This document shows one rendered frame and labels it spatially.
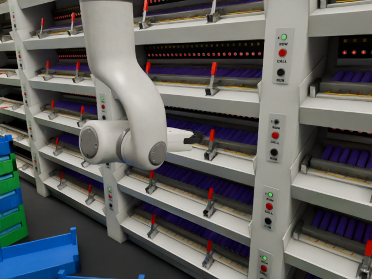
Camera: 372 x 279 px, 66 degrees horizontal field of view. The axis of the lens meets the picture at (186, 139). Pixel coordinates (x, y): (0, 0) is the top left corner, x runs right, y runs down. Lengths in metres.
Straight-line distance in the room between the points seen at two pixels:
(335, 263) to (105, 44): 0.72
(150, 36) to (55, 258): 0.94
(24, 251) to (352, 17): 1.36
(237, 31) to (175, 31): 0.20
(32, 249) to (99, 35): 1.07
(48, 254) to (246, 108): 1.01
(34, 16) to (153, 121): 1.36
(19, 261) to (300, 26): 1.28
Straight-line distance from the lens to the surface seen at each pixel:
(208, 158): 0.88
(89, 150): 0.56
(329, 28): 0.70
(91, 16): 0.54
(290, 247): 0.86
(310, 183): 0.77
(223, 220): 0.94
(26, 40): 1.73
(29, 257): 1.42
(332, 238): 0.86
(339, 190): 0.76
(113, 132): 0.55
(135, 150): 0.51
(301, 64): 0.70
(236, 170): 0.82
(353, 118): 0.69
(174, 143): 0.65
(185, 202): 1.02
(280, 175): 0.76
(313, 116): 0.71
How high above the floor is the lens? 0.78
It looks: 16 degrees down
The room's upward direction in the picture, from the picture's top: straight up
